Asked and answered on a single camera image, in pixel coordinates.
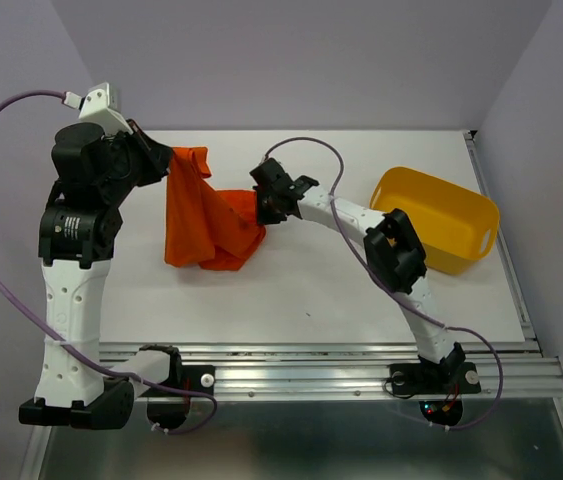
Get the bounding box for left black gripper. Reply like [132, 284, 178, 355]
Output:
[101, 117, 174, 204]

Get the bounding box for orange t shirt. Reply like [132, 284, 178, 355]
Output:
[164, 147, 266, 271]

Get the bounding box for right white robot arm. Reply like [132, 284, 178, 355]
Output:
[250, 158, 465, 390]

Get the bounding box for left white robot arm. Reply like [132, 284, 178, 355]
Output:
[18, 122, 172, 430]

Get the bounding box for yellow plastic basket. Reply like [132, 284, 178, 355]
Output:
[370, 166, 500, 276]

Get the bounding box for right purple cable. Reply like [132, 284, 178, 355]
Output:
[265, 137, 506, 434]

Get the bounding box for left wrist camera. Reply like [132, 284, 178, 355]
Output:
[62, 82, 125, 128]

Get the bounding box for aluminium rail frame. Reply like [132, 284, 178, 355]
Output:
[18, 129, 563, 480]

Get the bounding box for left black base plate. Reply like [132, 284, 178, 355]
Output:
[164, 364, 216, 395]

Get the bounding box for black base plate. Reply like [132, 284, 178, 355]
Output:
[384, 362, 482, 398]
[164, 364, 216, 395]

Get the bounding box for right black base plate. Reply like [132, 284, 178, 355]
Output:
[384, 362, 482, 398]

